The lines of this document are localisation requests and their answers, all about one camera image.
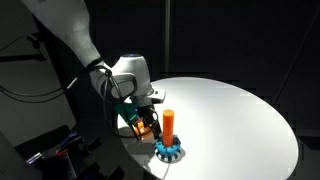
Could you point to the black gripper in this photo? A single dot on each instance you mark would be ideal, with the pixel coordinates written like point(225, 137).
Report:
point(146, 112)

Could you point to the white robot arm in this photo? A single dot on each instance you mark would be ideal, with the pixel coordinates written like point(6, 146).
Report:
point(66, 26)

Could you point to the orange toy rod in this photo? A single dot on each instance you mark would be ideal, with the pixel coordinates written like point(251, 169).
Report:
point(168, 128)

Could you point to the blue striped rod base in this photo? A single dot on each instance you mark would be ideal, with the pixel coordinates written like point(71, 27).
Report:
point(168, 151)

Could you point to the purple clamp bar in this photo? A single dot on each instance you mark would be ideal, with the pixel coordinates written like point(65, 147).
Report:
point(68, 138)

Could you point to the teal wrist camera bracket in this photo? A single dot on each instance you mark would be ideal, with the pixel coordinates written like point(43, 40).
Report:
point(126, 111)

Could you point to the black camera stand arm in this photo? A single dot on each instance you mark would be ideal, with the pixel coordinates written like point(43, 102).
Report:
point(23, 58)

